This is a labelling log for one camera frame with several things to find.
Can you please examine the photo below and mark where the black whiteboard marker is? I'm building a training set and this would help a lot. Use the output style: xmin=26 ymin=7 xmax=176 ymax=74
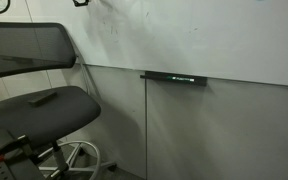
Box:
xmin=139 ymin=70 xmax=208 ymax=87

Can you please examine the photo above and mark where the green and white marker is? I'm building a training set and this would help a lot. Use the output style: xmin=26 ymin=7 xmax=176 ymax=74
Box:
xmin=166 ymin=75 xmax=196 ymax=83

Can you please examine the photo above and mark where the silver chair base with footring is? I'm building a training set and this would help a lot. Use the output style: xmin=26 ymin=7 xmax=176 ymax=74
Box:
xmin=33 ymin=139 xmax=119 ymax=180

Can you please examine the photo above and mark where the black mesh chair backrest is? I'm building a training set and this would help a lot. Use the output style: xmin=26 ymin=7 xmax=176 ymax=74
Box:
xmin=0 ymin=21 xmax=78 ymax=82

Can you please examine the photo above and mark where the dark rectangular eraser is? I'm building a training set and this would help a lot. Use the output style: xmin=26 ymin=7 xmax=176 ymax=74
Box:
xmin=26 ymin=90 xmax=59 ymax=108

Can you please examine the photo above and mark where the large wall whiteboard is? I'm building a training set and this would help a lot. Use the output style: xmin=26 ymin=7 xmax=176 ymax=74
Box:
xmin=24 ymin=0 xmax=288 ymax=89

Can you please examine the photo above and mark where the black metal stand bracket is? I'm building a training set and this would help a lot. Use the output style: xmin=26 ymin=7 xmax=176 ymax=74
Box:
xmin=0 ymin=127 xmax=49 ymax=180

